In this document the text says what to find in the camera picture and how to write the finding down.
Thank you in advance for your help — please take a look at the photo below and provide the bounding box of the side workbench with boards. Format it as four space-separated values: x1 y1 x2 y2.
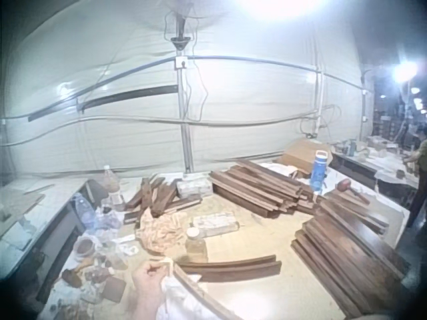
0 175 89 279

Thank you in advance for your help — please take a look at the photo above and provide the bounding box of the stack of long wood strips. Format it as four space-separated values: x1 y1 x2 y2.
209 159 322 220

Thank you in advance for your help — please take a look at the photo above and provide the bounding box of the wall fan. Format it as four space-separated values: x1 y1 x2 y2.
163 0 234 51

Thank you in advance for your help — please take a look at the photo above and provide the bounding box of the crumpled clear plastic bottle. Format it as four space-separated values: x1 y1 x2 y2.
95 206 123 231

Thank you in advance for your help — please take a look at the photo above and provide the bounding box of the clear glass jar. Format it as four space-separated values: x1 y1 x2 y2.
104 241 129 270

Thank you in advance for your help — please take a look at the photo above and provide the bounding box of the white speckled sanding block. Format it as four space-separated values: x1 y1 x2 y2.
191 213 242 238
175 179 214 198

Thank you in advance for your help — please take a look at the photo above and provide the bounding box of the cardboard box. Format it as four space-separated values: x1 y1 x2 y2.
281 139 335 175

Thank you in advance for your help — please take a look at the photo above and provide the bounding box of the blue water bottle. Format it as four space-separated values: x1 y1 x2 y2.
310 149 330 195

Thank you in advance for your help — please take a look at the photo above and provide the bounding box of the clear plastic water bottle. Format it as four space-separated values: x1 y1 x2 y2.
73 193 96 231

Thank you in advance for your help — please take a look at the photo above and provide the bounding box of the brown round bowl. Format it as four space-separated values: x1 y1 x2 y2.
74 235 98 258

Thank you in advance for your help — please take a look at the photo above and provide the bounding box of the jar of yellow liquid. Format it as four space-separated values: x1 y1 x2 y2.
184 227 209 264

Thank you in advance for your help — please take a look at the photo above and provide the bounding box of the curved dark wood piece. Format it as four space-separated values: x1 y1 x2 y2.
175 254 283 285

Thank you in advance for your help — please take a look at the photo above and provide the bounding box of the curved light-edged wood strip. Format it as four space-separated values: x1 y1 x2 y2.
165 262 242 320

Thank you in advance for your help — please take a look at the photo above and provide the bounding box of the red-brown wooden mallet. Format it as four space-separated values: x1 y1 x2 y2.
337 178 372 205

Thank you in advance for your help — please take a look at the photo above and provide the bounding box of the dark square wood piece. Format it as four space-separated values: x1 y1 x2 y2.
101 277 126 303

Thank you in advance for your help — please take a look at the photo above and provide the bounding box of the plastic bottle of amber liquid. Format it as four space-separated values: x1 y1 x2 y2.
101 165 125 211

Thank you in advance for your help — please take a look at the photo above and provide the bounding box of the person's left hand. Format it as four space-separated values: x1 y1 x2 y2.
131 260 175 301

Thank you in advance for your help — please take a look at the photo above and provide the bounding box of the cluttered far workbench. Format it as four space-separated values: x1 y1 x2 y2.
332 133 420 189

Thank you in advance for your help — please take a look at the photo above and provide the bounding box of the heap of short wood pieces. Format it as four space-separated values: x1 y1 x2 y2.
123 176 203 225

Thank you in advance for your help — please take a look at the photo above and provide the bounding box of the orange patterned cloth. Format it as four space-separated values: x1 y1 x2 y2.
135 209 188 258

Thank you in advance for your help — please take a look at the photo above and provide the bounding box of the bright work lamp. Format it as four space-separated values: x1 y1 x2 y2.
392 61 419 83

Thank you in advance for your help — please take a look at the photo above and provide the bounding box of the white cloth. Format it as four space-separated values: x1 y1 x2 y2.
155 275 218 320

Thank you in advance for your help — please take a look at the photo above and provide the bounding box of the dark brush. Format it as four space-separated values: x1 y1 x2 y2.
61 266 83 288

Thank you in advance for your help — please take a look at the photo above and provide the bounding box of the stack of wide wood mouldings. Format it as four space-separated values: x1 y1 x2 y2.
290 189 412 318

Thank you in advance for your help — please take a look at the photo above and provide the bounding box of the black wall rail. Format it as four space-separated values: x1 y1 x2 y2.
77 84 179 111

